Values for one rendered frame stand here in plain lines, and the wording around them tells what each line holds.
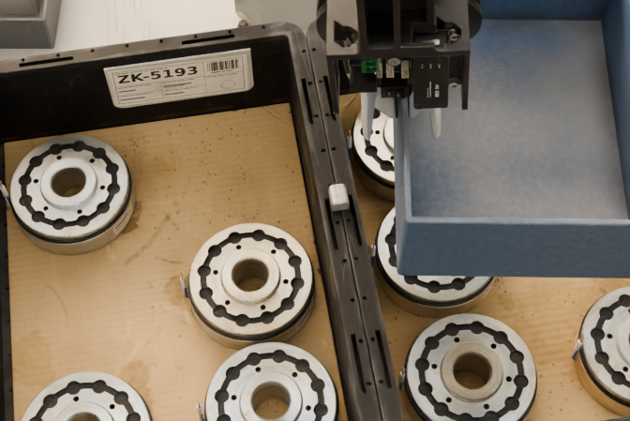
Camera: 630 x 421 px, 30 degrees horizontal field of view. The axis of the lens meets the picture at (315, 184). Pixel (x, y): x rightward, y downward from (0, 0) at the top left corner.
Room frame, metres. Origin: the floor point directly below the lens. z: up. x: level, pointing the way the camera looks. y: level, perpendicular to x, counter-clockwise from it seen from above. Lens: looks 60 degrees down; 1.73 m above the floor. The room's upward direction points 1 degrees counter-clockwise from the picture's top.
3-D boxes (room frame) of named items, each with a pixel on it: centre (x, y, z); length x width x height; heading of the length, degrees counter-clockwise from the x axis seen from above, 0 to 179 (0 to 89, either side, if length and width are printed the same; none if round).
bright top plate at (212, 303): (0.41, 0.05, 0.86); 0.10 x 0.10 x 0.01
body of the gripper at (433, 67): (0.38, -0.04, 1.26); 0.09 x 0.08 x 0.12; 178
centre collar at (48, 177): (0.50, 0.21, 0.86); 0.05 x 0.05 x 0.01
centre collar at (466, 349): (0.33, -0.12, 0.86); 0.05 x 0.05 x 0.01
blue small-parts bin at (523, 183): (0.41, -0.13, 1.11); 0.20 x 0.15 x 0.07; 178
